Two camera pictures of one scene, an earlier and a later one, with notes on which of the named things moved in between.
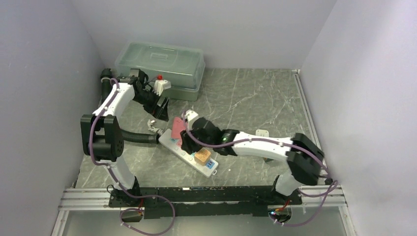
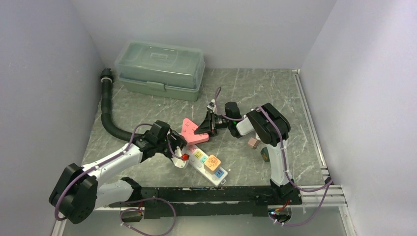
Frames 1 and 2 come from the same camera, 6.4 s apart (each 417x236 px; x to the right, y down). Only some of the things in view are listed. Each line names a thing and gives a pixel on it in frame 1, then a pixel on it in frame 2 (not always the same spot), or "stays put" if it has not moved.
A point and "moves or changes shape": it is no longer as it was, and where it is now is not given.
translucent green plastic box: (181, 65) stays put
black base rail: (201, 201) stays put
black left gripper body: (149, 100) -> (172, 143)
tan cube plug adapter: (201, 157) -> (211, 163)
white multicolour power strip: (170, 144) moves or changes shape
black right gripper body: (192, 145) -> (220, 123)
